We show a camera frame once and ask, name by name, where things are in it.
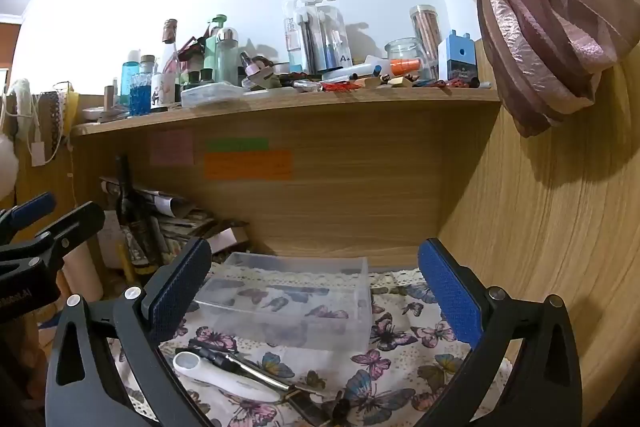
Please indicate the light blue bottle white cap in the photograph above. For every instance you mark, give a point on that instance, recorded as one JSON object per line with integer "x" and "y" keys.
{"x": 129, "y": 77}

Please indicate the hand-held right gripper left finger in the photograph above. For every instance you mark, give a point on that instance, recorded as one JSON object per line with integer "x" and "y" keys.
{"x": 177, "y": 294}

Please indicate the round glass jar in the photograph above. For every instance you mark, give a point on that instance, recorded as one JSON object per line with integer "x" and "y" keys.
{"x": 402, "y": 49}

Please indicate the clear pen package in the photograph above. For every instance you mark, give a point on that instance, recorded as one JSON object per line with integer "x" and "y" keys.
{"x": 320, "y": 42}

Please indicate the wooden shelf board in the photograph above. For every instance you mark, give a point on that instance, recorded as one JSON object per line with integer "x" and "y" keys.
{"x": 300, "y": 103}

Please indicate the stack of newspapers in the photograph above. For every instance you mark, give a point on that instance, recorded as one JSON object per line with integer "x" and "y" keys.
{"x": 190, "y": 222}

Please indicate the dark wine bottle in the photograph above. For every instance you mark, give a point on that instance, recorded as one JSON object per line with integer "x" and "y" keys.
{"x": 132, "y": 217}

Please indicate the clear plastic storage box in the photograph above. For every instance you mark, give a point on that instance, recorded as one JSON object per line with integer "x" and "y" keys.
{"x": 280, "y": 307}

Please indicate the green pump bottle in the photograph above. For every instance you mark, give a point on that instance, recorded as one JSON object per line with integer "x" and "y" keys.
{"x": 211, "y": 49}

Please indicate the white fluffy item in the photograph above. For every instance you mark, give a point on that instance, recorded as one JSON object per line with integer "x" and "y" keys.
{"x": 10, "y": 147}

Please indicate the small tilted perfume bottle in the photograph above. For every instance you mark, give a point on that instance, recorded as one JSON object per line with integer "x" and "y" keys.
{"x": 251, "y": 66}

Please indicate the tall clear glass bottle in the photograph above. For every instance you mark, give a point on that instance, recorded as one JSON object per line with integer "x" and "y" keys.
{"x": 170, "y": 52}

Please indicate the white plastic bottle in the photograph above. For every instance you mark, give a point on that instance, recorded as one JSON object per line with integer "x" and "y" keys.
{"x": 225, "y": 381}

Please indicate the clear pencil tube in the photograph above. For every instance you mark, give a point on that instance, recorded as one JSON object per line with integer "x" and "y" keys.
{"x": 425, "y": 34}

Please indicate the butterfly print lace cloth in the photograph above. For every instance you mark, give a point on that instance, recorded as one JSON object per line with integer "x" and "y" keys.
{"x": 400, "y": 372}

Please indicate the beige cylinder roll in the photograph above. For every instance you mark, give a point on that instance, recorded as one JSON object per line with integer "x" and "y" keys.
{"x": 82, "y": 269}

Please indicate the blue pencil sharpener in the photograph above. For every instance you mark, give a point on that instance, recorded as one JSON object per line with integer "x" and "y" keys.
{"x": 460, "y": 57}

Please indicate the green sticky note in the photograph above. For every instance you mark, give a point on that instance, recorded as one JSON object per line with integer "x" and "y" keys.
{"x": 237, "y": 145}

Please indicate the flat clear plastic case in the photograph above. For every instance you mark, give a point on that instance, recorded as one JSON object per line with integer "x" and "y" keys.
{"x": 210, "y": 96}

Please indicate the pink knotted curtain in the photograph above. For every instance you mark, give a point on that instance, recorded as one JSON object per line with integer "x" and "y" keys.
{"x": 540, "y": 32}

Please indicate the mint bottle silver cap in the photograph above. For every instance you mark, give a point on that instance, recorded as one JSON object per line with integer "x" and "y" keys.
{"x": 227, "y": 57}

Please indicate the textured blue liquid bottle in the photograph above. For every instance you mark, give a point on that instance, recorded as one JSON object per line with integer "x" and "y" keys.
{"x": 140, "y": 99}

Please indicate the orange sticky note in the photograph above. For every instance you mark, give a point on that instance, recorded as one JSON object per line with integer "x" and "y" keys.
{"x": 247, "y": 165}

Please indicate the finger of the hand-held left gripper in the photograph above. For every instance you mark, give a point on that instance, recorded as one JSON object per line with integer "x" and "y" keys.
{"x": 75, "y": 227}
{"x": 32, "y": 208}

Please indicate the hanging lace ribbon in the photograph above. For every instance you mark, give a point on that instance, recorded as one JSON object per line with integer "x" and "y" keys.
{"x": 56, "y": 117}

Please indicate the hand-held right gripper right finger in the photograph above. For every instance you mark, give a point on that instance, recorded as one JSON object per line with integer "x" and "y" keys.
{"x": 450, "y": 294}

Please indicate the white printed cup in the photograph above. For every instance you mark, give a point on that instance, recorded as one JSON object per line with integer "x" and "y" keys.
{"x": 161, "y": 94}

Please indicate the pink sticky note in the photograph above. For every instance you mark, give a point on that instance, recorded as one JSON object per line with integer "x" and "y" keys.
{"x": 171, "y": 147}

